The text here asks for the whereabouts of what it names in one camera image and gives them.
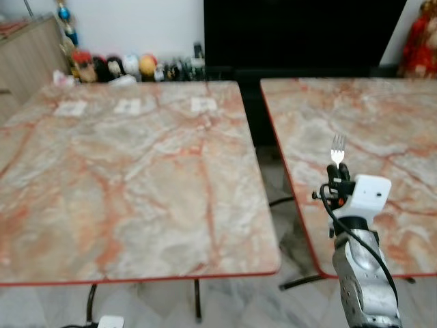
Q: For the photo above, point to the silver metal fork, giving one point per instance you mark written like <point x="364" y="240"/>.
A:
<point x="338" y="154"/>

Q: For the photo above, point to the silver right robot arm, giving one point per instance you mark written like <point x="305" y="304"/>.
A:
<point x="362" y="273"/>

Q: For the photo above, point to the red robed figurine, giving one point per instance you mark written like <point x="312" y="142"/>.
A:
<point x="420" y="48"/>

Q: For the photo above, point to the black television screen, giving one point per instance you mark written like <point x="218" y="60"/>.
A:
<point x="300" y="31"/>

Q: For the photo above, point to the white paper label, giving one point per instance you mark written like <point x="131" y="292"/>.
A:
<point x="128" y="106"/>
<point x="203" y="104"/>

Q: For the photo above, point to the dark slim bottle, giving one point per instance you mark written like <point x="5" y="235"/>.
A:
<point x="199" y="55"/>

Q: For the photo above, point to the large marble red-edged table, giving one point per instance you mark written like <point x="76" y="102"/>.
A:
<point x="130" y="184"/>

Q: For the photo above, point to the orange yellow round doll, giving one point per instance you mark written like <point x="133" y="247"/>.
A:
<point x="148" y="65"/>

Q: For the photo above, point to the white round doll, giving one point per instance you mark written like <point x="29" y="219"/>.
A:
<point x="131" y="64"/>

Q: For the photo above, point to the black hair doll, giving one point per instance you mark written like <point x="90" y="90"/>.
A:
<point x="116" y="66"/>
<point x="102" y="68"/>

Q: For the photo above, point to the red hat doll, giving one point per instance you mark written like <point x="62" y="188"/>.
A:
<point x="83" y="65"/>

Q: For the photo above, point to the blue hanging ornament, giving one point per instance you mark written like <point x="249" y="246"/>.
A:
<point x="66" y="24"/>

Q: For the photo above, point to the wooden cabinet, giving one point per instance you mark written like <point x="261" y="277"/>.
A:
<point x="31" y="61"/>

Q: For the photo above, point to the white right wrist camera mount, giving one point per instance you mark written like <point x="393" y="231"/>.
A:
<point x="369" y="195"/>

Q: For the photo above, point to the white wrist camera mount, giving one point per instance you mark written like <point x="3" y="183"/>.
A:
<point x="111" y="322"/>
<point x="369" y="195"/>

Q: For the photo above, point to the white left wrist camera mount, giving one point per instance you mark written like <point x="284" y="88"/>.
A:
<point x="111" y="322"/>

